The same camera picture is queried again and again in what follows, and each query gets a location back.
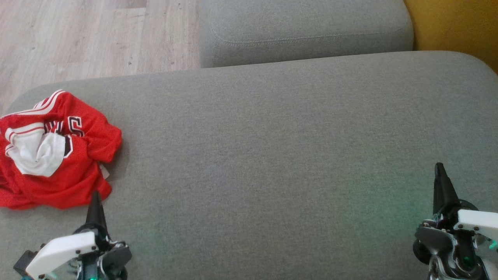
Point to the red Bulls basketball jersey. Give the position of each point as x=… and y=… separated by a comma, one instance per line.
x=97, y=136

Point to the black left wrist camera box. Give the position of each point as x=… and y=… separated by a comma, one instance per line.
x=24, y=264

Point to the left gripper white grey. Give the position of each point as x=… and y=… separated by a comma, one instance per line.
x=66, y=251

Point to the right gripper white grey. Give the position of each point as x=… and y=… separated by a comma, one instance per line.
x=476, y=223

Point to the large yellow sofa back cushion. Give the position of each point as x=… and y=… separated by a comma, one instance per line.
x=459, y=23

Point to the grey sofa seat cushion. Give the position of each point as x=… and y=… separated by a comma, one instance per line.
x=303, y=23

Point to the large grey sofa ottoman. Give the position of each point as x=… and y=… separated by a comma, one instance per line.
x=272, y=155

